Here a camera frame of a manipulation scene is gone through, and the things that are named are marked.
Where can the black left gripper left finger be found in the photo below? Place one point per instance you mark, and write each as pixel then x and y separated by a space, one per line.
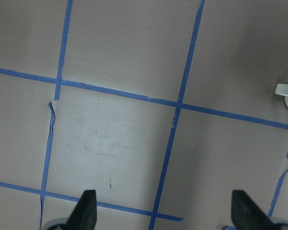
pixel 84 215

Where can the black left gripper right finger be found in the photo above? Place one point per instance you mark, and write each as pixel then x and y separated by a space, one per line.
pixel 246 215

